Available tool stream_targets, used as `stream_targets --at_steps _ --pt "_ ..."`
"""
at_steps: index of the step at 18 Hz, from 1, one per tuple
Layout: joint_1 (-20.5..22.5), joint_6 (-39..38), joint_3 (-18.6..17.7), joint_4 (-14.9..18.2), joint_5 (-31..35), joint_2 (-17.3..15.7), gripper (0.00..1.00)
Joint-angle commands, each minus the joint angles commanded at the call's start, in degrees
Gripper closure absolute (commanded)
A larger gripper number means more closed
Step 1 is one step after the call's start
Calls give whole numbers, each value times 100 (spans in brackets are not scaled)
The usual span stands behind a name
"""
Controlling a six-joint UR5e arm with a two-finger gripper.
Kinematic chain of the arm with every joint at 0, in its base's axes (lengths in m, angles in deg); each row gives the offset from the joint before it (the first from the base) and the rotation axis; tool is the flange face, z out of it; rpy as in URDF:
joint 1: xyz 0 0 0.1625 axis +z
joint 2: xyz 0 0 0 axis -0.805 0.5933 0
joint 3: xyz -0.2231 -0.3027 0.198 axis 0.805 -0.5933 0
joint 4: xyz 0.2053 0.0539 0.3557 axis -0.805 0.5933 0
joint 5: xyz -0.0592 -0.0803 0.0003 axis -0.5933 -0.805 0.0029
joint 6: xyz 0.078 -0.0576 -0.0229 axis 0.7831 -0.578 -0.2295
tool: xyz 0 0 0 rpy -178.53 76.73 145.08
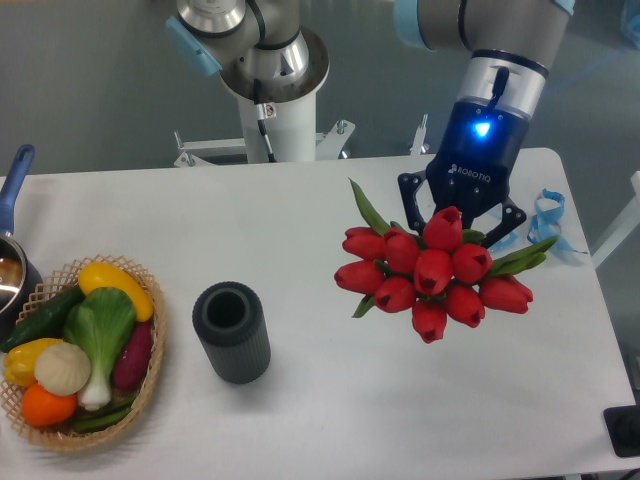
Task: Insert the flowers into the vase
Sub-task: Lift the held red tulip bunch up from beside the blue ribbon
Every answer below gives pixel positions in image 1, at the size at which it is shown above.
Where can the orange fruit toy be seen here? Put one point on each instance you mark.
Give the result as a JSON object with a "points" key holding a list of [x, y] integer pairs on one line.
{"points": [[40, 408]]}

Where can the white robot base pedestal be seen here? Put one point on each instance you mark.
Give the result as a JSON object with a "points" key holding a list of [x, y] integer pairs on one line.
{"points": [[290, 128]]}

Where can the woven wicker basket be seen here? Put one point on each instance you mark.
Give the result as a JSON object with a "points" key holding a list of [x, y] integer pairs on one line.
{"points": [[61, 437]]}

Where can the blue ribbon strip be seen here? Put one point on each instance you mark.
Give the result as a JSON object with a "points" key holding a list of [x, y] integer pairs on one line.
{"points": [[549, 210]]}

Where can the green bok choy toy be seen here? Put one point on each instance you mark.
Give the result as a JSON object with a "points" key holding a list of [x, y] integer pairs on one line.
{"points": [[101, 326]]}

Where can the red tulip bouquet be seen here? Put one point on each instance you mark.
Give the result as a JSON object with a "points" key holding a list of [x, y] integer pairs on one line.
{"points": [[442, 273]]}

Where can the green cucumber toy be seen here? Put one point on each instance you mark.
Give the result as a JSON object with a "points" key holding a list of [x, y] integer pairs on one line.
{"points": [[46, 321]]}

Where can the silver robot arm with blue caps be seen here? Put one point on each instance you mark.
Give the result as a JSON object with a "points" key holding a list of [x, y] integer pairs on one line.
{"points": [[275, 66]]}

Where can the black device at table edge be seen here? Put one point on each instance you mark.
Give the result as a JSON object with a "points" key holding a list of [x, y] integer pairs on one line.
{"points": [[623, 429]]}

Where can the purple sweet potato toy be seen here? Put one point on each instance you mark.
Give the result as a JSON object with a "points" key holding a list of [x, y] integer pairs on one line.
{"points": [[131, 366]]}

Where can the white garlic bun toy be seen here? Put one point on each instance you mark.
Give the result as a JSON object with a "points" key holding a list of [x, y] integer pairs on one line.
{"points": [[62, 369]]}

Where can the dark grey ribbed vase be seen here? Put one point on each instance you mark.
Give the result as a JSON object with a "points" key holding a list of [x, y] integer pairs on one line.
{"points": [[228, 319]]}

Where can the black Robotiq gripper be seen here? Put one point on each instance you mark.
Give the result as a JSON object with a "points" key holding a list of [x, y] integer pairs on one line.
{"points": [[471, 169]]}

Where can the blue handled saucepan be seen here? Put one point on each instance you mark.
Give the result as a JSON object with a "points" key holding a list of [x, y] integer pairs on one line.
{"points": [[19, 277]]}

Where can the yellow bell pepper toy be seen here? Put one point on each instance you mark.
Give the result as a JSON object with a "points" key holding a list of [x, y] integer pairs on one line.
{"points": [[19, 363]]}

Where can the green bean pods toy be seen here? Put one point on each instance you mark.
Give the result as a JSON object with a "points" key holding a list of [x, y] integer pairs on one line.
{"points": [[103, 418]]}

